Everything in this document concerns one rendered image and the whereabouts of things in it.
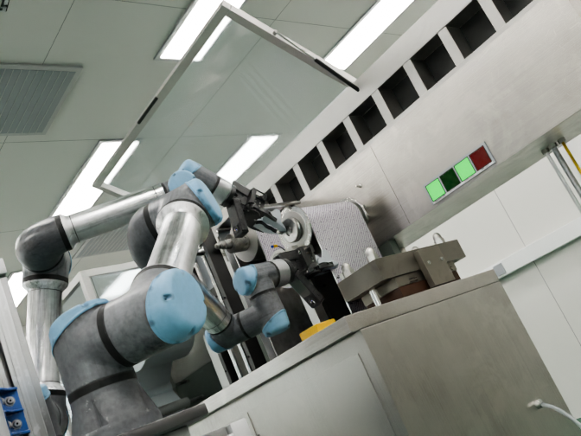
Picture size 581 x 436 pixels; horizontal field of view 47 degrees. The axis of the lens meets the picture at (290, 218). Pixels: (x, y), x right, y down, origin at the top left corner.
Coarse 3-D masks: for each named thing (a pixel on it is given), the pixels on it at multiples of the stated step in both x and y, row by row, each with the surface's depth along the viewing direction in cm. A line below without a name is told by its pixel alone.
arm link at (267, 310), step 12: (252, 300) 172; (264, 300) 170; (276, 300) 171; (240, 312) 173; (252, 312) 171; (264, 312) 170; (276, 312) 170; (252, 324) 170; (264, 324) 170; (276, 324) 169; (288, 324) 170; (252, 336) 172
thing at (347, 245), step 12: (336, 228) 204; (348, 228) 207; (360, 228) 210; (324, 240) 198; (336, 240) 201; (348, 240) 204; (360, 240) 207; (372, 240) 211; (336, 252) 199; (348, 252) 202; (360, 252) 205; (360, 264) 202; (336, 276) 194
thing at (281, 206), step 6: (270, 204) 236; (276, 204) 238; (282, 204) 240; (288, 204) 242; (294, 204) 244; (222, 210) 223; (270, 210) 237; (282, 210) 248; (228, 216) 221; (222, 222) 224; (228, 222) 230; (216, 228) 227
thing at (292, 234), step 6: (288, 222) 200; (294, 222) 198; (288, 228) 201; (294, 228) 199; (300, 228) 199; (282, 234) 203; (288, 234) 202; (294, 234) 199; (300, 234) 199; (288, 240) 201; (294, 240) 199
